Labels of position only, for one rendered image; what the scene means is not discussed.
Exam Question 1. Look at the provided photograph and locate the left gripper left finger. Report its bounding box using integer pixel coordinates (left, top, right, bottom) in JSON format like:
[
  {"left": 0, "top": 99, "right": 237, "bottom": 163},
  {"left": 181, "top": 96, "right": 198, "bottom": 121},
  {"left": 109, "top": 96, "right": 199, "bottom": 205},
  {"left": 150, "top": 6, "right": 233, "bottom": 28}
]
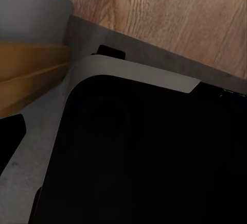
[{"left": 0, "top": 114, "right": 26, "bottom": 175}]

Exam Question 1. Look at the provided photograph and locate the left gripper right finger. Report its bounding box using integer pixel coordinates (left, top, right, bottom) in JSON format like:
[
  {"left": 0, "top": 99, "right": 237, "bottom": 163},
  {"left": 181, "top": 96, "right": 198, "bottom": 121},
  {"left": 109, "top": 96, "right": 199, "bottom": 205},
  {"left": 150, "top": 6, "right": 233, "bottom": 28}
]
[{"left": 231, "top": 114, "right": 247, "bottom": 155}]

